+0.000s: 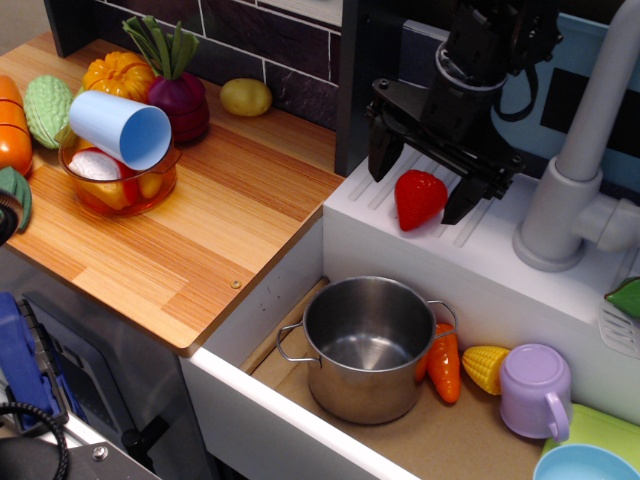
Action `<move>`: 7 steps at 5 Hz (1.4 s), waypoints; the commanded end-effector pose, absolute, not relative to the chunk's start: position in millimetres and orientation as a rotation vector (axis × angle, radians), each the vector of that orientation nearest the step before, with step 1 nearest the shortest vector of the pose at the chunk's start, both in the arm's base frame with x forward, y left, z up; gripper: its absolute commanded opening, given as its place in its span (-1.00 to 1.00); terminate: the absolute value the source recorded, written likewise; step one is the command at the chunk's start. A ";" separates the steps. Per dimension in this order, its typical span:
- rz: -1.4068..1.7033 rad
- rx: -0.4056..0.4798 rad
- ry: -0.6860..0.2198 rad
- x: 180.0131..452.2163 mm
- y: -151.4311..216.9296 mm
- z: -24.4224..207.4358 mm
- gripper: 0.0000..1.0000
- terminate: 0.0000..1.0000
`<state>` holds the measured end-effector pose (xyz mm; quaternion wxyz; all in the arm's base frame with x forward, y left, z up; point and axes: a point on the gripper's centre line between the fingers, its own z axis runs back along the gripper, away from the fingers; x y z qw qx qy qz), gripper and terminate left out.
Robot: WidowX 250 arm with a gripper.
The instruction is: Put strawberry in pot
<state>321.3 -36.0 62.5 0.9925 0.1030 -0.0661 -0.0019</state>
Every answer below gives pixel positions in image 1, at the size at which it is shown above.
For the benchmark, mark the orange toy pumpkin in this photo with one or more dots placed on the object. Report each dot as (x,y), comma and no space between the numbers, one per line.
(122,74)

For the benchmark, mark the green plastic plate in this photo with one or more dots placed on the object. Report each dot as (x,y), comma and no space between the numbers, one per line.
(592,427)

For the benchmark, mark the purple plastic mug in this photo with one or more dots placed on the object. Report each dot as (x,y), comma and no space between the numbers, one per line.
(536,393)

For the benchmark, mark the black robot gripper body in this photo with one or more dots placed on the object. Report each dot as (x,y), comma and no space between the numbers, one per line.
(450,121)

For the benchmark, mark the white slotted spatula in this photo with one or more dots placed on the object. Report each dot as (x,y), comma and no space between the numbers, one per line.
(618,331)

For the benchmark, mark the green toy bitter gourd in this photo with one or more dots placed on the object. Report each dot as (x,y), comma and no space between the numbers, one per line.
(47,103)

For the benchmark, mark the large orange toy carrot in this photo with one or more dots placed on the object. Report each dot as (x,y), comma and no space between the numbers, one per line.
(16,143)

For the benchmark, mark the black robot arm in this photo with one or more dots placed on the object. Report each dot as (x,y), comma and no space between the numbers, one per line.
(516,34)

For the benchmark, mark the orange transparent bowl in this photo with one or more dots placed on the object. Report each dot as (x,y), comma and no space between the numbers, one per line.
(142,191)

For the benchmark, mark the white toy sink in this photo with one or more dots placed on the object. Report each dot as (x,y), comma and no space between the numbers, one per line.
(254,409)

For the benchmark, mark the white red toy food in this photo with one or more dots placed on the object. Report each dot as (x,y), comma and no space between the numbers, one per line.
(94,164)

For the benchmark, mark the purple toy beet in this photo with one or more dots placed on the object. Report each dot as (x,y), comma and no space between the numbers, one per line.
(178,93)

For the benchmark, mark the stainless steel pot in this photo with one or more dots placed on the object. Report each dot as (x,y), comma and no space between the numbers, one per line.
(367,335)

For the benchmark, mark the yellow toy potato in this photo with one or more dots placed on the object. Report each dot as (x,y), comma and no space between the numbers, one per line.
(245,97)

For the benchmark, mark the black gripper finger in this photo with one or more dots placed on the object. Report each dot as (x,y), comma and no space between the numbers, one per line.
(385,147)
(464,198)

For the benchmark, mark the blue plastic clamp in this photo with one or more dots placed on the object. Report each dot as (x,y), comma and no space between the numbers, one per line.
(29,362)

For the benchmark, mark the green toy leaf vegetable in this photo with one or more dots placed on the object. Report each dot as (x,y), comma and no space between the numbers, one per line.
(625,297)

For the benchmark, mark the grey toy faucet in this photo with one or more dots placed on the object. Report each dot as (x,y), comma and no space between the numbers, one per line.
(567,208)

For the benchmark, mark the red toy strawberry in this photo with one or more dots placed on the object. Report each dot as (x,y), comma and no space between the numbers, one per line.
(419,196)

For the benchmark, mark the light blue plastic bowl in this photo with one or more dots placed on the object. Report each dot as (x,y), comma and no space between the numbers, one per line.
(581,461)

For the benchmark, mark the light blue plastic cup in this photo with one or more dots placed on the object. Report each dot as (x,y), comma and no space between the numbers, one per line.
(137,134)

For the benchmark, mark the yellow toy corn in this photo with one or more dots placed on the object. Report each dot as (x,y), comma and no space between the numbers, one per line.
(482,364)

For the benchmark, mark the dark green toy leaf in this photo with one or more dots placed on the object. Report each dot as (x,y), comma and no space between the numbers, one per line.
(15,183)

